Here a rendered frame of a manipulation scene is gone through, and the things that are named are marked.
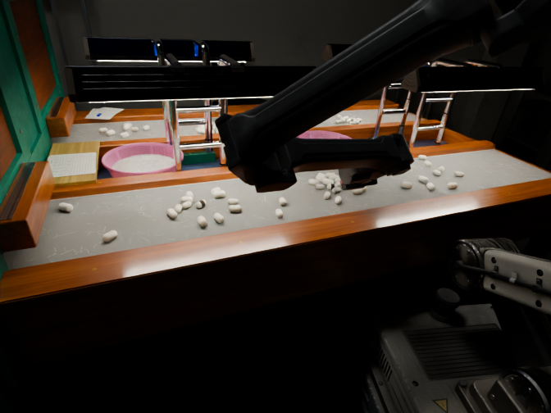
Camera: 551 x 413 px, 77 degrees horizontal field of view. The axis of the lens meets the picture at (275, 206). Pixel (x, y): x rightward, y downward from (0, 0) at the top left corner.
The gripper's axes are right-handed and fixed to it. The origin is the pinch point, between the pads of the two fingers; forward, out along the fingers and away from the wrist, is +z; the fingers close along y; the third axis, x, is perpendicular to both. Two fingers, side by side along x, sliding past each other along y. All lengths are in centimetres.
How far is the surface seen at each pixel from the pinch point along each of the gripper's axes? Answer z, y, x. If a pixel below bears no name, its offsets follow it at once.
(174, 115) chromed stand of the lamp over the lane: 15, 43, -30
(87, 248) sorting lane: 5, 68, 7
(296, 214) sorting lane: 4.4, 14.6, 6.7
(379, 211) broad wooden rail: -3.9, -7.5, 10.2
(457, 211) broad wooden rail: -9.1, -30.9, 14.5
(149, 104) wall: 248, 36, -146
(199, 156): 49, 31, -27
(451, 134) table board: 43, -98, -26
